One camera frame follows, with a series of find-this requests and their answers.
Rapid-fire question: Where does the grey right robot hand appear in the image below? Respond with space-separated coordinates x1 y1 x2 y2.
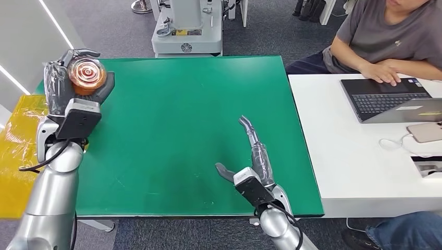
214 115 276 189

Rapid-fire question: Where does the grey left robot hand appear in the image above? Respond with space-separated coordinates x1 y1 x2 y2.
43 48 115 118

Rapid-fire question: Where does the orange plastic bottle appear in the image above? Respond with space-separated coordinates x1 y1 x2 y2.
67 58 108 96

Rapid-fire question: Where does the yellow taped cardboard box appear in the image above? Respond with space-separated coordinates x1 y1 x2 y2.
0 95 49 220

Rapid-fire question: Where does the green table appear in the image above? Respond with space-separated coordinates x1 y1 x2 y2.
34 56 325 232

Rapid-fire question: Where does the white desk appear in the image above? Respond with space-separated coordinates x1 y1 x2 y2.
287 73 442 219

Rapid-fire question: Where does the chrome round stand base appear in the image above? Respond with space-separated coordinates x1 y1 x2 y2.
130 0 153 15

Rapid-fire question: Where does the dark grey laptop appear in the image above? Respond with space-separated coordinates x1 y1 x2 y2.
340 77 442 124

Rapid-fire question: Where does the white machine stand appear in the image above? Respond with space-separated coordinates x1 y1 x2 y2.
151 0 225 58

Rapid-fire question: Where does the white furniture panel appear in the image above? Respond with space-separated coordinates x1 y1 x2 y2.
240 0 249 28

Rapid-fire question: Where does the black floor object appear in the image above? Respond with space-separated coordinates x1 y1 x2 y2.
292 0 327 23

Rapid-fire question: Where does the person in blue jeans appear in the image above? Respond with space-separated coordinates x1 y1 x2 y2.
341 211 442 250

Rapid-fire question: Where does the white furniture leg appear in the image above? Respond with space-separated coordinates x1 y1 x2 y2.
319 0 337 26

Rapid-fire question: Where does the beige smartphone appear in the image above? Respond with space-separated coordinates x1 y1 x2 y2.
406 121 442 144

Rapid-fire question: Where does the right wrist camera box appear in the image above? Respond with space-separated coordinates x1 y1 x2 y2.
233 167 275 208

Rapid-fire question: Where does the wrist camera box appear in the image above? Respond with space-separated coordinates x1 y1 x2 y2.
233 167 275 208
55 98 103 141

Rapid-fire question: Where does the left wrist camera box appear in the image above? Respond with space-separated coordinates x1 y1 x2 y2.
55 98 103 141

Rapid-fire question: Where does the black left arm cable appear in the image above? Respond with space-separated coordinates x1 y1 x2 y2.
19 137 77 250

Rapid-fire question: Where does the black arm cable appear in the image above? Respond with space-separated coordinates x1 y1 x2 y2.
19 137 77 250
257 202 304 250

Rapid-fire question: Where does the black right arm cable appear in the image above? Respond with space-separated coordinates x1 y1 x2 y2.
257 202 304 250

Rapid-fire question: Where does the white floor cable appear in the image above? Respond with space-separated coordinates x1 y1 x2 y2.
346 218 367 233

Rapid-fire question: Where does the white charging cable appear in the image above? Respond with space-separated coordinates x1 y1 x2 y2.
378 132 413 151

